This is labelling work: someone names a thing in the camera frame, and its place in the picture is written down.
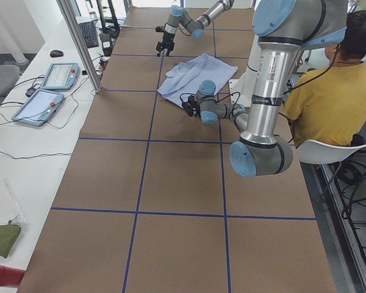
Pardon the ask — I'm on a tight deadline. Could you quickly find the teach pendant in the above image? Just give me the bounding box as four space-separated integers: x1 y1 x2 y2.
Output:
12 89 64 126
40 63 79 90

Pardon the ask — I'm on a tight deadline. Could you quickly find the grey office chair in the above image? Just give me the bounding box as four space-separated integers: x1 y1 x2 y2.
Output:
0 65 20 98

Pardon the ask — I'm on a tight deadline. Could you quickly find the black keyboard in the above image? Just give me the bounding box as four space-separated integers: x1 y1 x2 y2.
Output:
78 21 99 48

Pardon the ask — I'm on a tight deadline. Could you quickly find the person in yellow shirt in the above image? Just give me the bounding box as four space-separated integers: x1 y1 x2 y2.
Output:
284 10 366 147

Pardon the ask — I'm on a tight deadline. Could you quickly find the black computer mouse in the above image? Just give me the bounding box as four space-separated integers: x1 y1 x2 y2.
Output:
49 49 64 58

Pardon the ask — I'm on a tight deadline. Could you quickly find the upper teach pendant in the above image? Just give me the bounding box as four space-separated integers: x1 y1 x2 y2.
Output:
40 63 79 90

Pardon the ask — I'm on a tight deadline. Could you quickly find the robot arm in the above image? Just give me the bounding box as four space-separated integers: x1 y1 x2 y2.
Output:
155 0 234 57
182 1 348 177

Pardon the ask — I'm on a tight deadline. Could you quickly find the red cylinder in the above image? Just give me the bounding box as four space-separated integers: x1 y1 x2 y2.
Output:
0 265 25 288

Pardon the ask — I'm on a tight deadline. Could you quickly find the green folded cloth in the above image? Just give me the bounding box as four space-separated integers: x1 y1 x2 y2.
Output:
0 224 21 258

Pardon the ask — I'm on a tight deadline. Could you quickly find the blue striped button shirt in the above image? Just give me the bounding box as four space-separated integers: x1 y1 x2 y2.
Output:
157 54 238 106

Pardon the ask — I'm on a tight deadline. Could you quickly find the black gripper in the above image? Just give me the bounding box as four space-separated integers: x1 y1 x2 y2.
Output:
179 95 201 117
155 26 174 57

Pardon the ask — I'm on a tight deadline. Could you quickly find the lower teach pendant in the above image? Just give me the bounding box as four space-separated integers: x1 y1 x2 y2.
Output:
12 89 64 126

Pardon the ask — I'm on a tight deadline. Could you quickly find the aluminium frame post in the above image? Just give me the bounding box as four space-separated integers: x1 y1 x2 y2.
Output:
56 0 102 93

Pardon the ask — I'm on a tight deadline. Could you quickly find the white chair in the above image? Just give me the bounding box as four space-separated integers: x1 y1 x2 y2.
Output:
296 139 366 199

